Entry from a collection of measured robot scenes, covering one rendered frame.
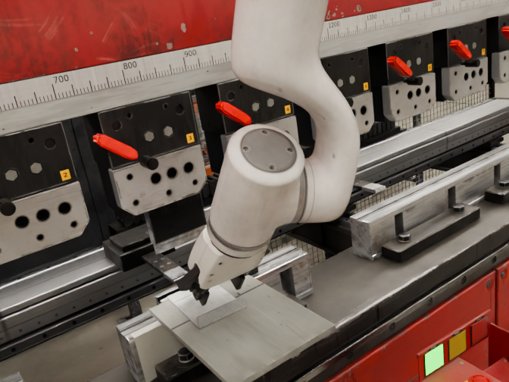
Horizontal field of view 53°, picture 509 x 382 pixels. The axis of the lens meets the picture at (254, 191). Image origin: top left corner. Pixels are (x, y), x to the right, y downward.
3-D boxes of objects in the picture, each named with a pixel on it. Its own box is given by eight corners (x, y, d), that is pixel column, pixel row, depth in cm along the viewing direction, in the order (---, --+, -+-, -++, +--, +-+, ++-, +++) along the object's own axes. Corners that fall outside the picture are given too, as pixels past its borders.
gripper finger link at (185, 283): (221, 247, 69) (227, 260, 74) (170, 277, 68) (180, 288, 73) (225, 255, 68) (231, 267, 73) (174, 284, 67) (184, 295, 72)
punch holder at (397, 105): (391, 123, 108) (386, 42, 102) (361, 120, 114) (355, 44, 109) (436, 107, 115) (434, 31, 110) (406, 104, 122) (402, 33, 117)
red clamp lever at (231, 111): (226, 99, 79) (270, 127, 85) (212, 98, 82) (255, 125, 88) (220, 110, 79) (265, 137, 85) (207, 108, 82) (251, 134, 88)
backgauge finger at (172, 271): (154, 299, 92) (148, 275, 90) (105, 257, 112) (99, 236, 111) (211, 273, 98) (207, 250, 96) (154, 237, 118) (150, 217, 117)
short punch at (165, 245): (158, 256, 86) (145, 204, 83) (153, 252, 88) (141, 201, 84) (209, 235, 91) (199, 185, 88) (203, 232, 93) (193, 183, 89)
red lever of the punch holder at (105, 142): (101, 132, 69) (160, 161, 75) (92, 129, 72) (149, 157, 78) (95, 144, 69) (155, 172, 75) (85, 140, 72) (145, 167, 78)
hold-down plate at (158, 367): (171, 395, 84) (167, 380, 83) (157, 379, 88) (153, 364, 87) (309, 316, 99) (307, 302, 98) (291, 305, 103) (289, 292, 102)
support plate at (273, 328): (233, 392, 65) (232, 386, 65) (150, 314, 86) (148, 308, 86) (336, 330, 74) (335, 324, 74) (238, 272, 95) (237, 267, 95)
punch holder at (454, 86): (450, 102, 118) (448, 28, 112) (420, 100, 125) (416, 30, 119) (488, 89, 125) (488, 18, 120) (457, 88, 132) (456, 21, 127)
